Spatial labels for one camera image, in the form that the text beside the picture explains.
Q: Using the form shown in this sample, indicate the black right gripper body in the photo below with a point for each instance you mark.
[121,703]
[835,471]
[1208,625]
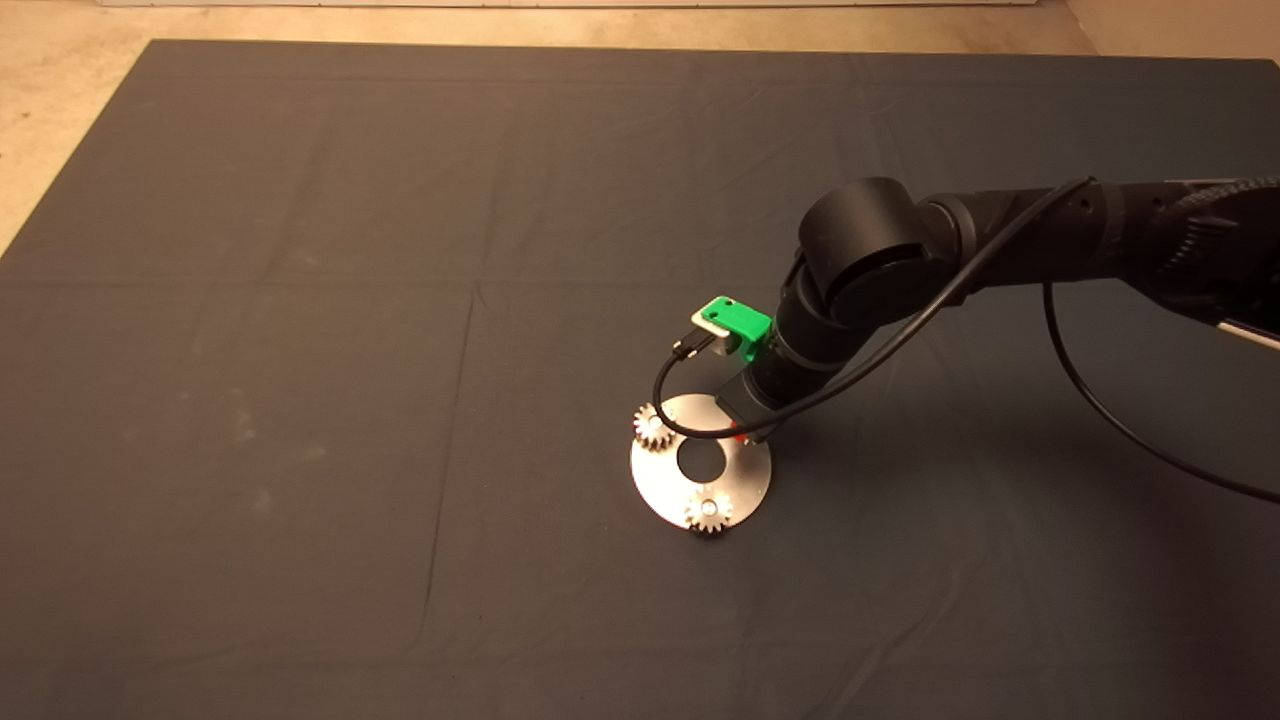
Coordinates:
[770,395]

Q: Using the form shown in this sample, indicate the small steel planetary gear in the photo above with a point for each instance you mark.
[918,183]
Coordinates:
[655,428]
[757,441]
[708,512]

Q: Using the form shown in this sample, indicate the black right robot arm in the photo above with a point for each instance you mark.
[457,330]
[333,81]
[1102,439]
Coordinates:
[1010,235]

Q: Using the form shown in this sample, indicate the round metal carrier plate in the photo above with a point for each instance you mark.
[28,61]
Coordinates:
[670,490]

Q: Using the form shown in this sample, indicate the dark grey table cloth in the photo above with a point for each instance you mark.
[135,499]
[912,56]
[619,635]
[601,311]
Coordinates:
[400,250]

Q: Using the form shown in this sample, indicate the green right camera mount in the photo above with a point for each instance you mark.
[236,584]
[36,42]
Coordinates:
[745,320]

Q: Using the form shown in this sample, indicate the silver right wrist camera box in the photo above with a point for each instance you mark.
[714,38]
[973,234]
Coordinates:
[713,330]

